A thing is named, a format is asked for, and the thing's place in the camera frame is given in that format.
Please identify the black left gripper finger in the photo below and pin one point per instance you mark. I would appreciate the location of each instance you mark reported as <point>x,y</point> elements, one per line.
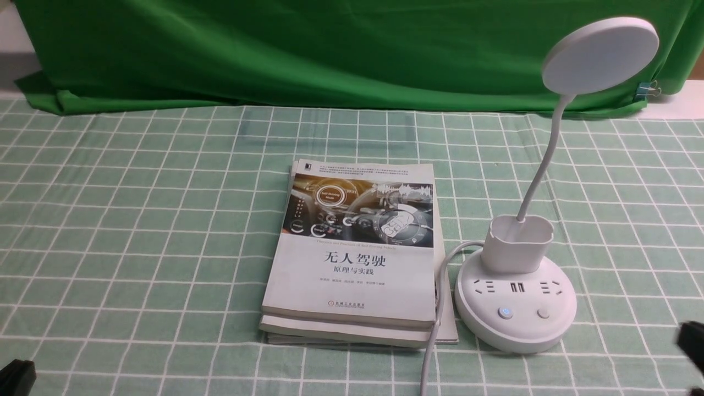
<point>18,377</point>

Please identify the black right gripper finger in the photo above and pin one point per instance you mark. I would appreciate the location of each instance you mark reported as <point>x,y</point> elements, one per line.
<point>690,341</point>

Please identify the white desk lamp with socket base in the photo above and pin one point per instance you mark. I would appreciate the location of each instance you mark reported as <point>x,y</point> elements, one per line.
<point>509,293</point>

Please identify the green checkered tablecloth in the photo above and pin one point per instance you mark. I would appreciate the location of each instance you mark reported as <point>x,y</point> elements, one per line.
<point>136,247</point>

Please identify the blue binder clip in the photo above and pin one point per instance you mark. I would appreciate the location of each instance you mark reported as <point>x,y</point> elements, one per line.
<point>646,90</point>

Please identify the green backdrop cloth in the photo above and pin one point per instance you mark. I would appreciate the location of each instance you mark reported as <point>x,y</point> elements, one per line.
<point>469,56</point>

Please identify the top white self-driving book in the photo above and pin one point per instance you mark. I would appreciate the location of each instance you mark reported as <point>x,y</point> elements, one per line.
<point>357,244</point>

